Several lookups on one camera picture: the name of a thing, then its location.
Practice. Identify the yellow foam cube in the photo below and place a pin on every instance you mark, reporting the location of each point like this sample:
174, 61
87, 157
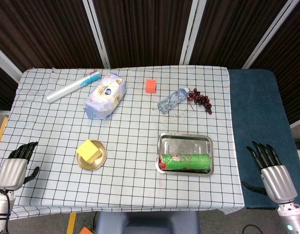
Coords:
87, 150

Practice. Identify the orange foam cube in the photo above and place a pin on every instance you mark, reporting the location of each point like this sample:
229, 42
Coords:
151, 85

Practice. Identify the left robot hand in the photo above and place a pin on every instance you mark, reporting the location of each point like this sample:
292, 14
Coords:
10, 173

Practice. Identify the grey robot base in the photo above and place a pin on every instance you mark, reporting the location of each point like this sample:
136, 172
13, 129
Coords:
145, 223

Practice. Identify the dark red grape bunch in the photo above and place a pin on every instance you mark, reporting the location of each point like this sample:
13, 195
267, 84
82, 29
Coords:
201, 98

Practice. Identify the green chips can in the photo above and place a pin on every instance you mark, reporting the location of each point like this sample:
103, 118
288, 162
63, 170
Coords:
188, 162

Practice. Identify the plastic wrap roll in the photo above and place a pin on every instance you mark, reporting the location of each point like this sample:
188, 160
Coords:
66, 89

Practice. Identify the white blue food bag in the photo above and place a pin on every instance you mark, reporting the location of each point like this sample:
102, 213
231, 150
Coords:
106, 95

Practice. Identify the checkered tablecloth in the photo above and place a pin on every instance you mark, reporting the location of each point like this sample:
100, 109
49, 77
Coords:
130, 185

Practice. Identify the orange floor object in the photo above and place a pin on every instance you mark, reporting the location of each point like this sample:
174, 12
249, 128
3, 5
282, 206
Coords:
85, 231

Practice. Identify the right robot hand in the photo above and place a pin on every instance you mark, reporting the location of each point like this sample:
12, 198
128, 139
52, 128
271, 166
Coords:
276, 180

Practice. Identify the clear plastic water bottle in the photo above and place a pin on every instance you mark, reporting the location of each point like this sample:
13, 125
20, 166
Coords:
170, 101

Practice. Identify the dark folding partition screen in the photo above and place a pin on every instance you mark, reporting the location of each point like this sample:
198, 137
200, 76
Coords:
145, 31

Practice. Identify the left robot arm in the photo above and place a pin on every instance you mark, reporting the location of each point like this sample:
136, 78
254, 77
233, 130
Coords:
1, 212

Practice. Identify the round metal plate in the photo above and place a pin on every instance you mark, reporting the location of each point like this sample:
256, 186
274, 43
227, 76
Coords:
91, 167

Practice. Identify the rectangular steel tray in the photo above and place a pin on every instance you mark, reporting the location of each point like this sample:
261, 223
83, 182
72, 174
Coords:
184, 143

